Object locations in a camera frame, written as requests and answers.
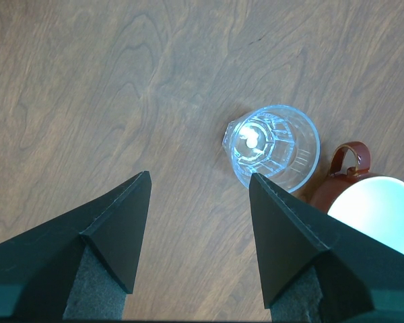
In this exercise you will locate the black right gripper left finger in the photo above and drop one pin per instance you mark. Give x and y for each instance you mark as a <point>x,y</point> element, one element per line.
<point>80,265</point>

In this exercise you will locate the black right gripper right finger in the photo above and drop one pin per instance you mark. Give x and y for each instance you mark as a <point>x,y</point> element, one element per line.
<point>314,267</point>

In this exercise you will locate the dark red mug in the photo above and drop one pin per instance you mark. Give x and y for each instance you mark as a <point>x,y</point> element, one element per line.
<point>370,203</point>

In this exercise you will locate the clear glass cup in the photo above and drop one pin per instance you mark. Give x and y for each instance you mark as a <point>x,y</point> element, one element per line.
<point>279,142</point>

